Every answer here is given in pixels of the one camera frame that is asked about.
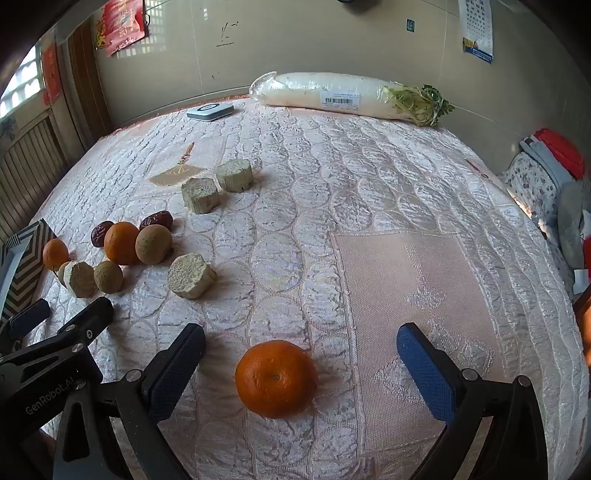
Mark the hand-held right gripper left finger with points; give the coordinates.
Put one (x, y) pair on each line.
(175, 369)

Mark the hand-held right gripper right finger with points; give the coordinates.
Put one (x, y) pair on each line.
(425, 374)

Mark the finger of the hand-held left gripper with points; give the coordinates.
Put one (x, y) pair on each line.
(90, 321)
(27, 319)

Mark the brown round fruit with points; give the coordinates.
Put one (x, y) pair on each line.
(153, 244)
(108, 277)

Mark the striped rim white tray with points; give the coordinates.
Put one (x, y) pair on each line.
(32, 258)

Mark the small orange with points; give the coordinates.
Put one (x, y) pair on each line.
(55, 254)

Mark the orange with stem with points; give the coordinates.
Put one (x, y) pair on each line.
(121, 242)

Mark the large orange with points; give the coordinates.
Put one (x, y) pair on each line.
(276, 378)

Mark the red date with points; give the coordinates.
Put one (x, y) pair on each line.
(99, 235)
(159, 218)

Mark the wooden slatted panel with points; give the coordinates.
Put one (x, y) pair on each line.
(27, 161)

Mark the grey cloth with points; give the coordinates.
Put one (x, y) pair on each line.
(572, 221)

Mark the window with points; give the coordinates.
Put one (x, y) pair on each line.
(21, 87)

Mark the white remote control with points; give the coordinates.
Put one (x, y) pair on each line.
(210, 111)

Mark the light blue cloth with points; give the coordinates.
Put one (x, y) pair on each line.
(545, 157)

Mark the red window banner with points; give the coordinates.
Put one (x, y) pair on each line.
(51, 69)

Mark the red cloth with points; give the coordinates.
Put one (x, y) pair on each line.
(561, 150)

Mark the plastic wrapped daikon radish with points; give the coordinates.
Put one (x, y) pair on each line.
(346, 94)

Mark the red wall hanging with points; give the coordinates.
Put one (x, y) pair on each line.
(122, 23)

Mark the wall calendar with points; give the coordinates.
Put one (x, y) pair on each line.
(475, 27)

